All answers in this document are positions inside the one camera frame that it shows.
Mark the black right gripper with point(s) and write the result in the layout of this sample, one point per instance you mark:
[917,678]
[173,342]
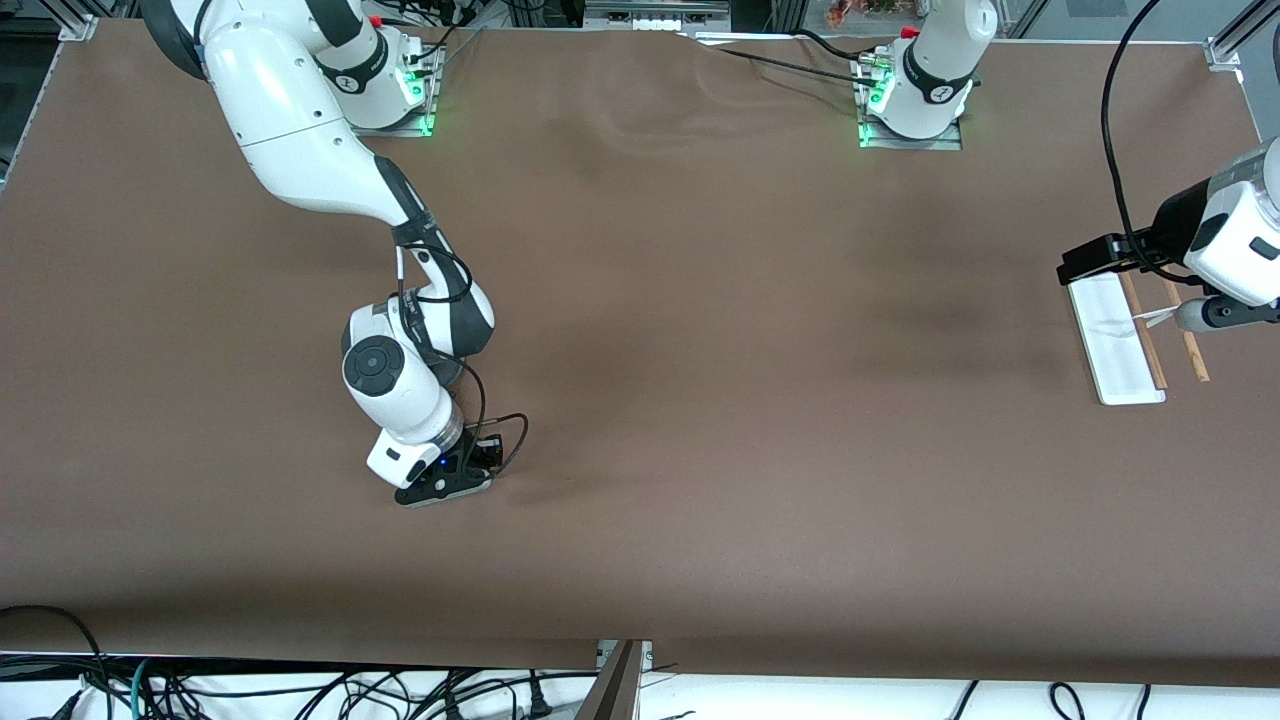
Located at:
[478,447]

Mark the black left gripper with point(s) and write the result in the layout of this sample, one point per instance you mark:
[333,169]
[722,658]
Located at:
[1176,222]

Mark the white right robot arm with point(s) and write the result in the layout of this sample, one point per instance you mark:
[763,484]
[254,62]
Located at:
[290,110]

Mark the white towel rack base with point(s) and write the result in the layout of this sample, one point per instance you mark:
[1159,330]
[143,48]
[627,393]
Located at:
[1115,340]

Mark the small white plastic tie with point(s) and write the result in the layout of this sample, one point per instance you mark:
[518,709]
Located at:
[1160,317]

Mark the brown table cover sheet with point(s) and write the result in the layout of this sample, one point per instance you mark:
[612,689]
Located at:
[740,450]

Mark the orange red decoration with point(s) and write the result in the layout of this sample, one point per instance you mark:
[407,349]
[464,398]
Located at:
[860,10]

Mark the white power strip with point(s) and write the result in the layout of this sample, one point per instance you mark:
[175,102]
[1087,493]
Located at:
[655,20]

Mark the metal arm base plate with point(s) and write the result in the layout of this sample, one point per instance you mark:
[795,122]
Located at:
[400,128]
[945,143]

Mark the aluminium frame corner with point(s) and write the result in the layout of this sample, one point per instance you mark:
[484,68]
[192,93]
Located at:
[78,22]
[1222,52]

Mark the grey metal post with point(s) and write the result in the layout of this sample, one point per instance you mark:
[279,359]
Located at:
[615,690]

